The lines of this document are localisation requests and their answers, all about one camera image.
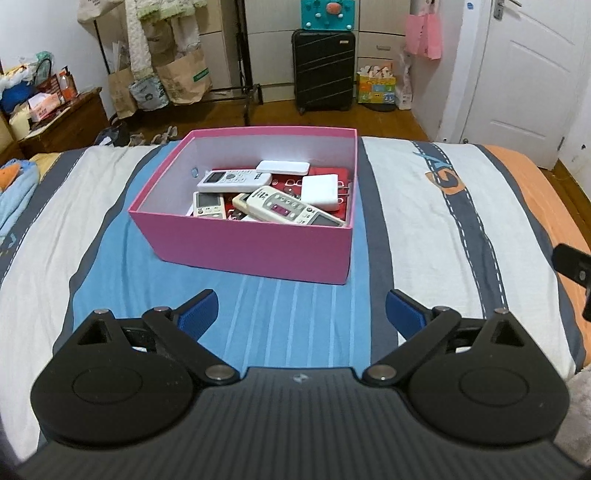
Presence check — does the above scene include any white fluffy blanket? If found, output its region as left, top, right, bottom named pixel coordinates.
left=554, top=366, right=591, bottom=466

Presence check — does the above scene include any white 90W charger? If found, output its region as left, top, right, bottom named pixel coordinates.
left=301, top=174, right=339, bottom=212

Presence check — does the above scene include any brown paper bag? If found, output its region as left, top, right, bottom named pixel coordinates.
left=156, top=46, right=211, bottom=105

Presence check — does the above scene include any striped bed sheet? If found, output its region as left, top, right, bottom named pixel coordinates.
left=1, top=127, right=590, bottom=463

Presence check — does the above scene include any pink hanging bag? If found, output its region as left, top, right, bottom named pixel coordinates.
left=405, top=1, right=443, bottom=61

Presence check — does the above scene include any white door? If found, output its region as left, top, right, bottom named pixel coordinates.
left=462, top=1, right=590, bottom=169

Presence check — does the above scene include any teal tote bag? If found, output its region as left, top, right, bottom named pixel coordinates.
left=301, top=0, right=356, bottom=31

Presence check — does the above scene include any colourful gift bag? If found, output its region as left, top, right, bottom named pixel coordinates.
left=356, top=63, right=397, bottom=105

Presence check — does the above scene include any red printed paper bag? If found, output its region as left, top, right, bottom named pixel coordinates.
left=209, top=165, right=355, bottom=223

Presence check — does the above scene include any cream TCL remote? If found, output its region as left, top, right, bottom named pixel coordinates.
left=230, top=193, right=257, bottom=222

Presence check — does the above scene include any white plastic bag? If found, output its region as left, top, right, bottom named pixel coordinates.
left=394, top=52, right=413, bottom=111

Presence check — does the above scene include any white knit cardigan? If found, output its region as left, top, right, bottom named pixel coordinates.
left=124, top=0, right=207, bottom=80

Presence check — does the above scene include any white Qunda remote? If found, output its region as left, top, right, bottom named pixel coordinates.
left=246, top=186, right=346, bottom=227
left=192, top=192, right=226, bottom=219

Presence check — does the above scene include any white TCL remote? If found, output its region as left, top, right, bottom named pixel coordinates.
left=197, top=169, right=273, bottom=194

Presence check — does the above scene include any beige wardrobe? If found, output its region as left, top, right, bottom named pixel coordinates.
left=197, top=1, right=411, bottom=109

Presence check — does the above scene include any wooden nightstand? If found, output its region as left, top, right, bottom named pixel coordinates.
left=18, top=87, right=110, bottom=159

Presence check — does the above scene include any black clothes rack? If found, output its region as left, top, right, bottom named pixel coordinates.
left=105, top=1, right=263, bottom=125

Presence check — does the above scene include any canvas tote bag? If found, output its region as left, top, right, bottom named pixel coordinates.
left=77, top=0, right=123, bottom=24

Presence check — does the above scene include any silver door handle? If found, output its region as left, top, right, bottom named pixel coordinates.
left=493, top=0, right=523, bottom=21

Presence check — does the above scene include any black suitcase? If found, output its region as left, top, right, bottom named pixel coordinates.
left=291, top=29, right=356, bottom=114

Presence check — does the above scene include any pink cardboard box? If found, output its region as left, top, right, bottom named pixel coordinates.
left=128, top=126, right=359, bottom=285

